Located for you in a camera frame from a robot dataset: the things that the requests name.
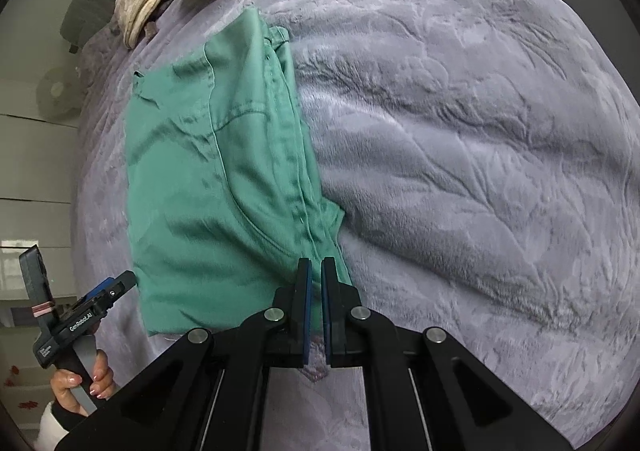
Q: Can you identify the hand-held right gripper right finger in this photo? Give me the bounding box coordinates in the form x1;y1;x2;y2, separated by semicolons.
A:
321;256;572;451

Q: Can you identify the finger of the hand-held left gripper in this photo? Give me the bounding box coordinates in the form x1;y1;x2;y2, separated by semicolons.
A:
81;270;137;320

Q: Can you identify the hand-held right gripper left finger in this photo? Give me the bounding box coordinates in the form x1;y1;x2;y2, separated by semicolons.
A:
55;258;314;451

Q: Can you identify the green button shirt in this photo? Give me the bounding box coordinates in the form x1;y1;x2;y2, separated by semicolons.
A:
123;7;351;338

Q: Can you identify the person's left forearm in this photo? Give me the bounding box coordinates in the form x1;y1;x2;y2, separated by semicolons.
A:
35;393;97;451

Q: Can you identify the person's left hand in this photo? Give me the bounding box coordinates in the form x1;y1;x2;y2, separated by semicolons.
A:
50;348;117;415

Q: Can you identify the white wardrobe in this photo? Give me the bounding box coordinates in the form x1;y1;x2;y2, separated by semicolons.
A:
0;76;87;432

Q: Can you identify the white standing fan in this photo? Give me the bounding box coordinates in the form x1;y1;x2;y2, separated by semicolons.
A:
37;68;84;121

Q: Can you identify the lavender embossed blanket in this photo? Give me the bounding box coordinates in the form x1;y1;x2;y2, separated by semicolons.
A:
75;0;640;451

